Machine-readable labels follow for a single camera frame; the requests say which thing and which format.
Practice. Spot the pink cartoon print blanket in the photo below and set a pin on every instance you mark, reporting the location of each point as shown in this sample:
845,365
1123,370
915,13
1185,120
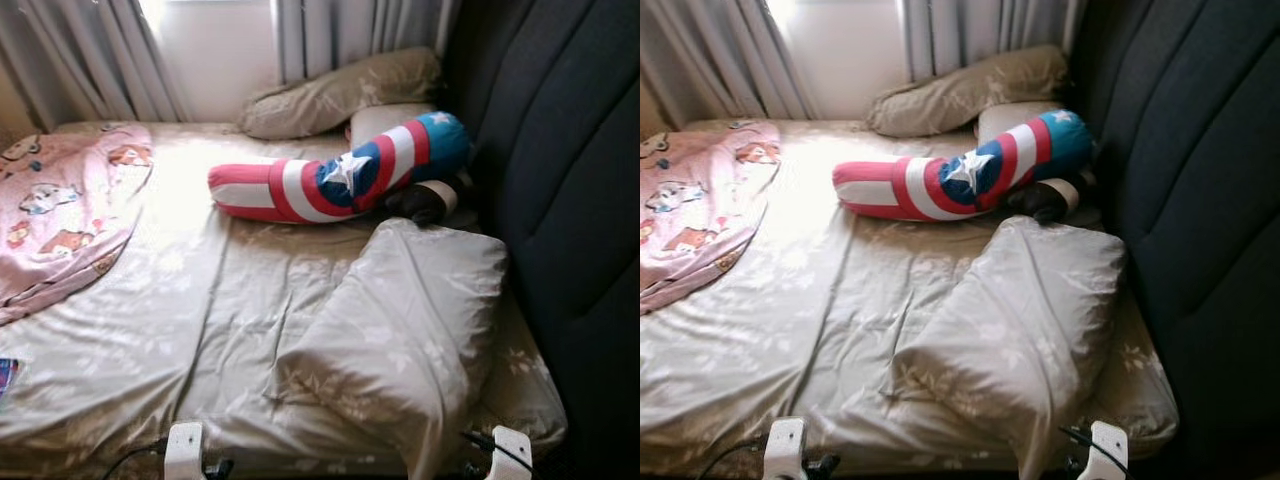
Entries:
60,220
690,215

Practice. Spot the beige floral bed sheet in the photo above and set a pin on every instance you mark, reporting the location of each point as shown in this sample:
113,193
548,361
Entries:
200,330
820,330

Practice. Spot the beige floral pillow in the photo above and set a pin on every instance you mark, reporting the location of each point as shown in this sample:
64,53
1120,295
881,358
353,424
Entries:
960,95
330,100
1020,330
400,330

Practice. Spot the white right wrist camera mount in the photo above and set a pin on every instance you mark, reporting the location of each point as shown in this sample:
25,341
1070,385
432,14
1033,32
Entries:
512,455
1108,450

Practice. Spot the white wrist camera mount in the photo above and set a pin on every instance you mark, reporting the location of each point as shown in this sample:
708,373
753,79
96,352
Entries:
185,450
512,455
787,450
1108,450

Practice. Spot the small white pillow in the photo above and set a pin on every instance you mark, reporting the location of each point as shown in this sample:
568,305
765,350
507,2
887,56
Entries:
1005,120
380,122

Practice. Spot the stars and stripes bolster pillow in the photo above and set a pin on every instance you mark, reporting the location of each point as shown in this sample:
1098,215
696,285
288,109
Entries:
920,185
300,190

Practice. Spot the dark brown plush toy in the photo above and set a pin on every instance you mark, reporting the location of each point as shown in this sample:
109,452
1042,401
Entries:
420,203
1040,200

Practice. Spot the dark grey padded panel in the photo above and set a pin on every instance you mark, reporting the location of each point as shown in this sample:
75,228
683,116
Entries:
560,200
1200,200

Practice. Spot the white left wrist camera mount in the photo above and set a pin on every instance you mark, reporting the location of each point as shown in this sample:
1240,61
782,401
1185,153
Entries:
787,450
185,450

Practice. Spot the grey curtain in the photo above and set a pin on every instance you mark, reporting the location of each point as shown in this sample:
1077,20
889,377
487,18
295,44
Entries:
90,60
720,60
980,30
350,35

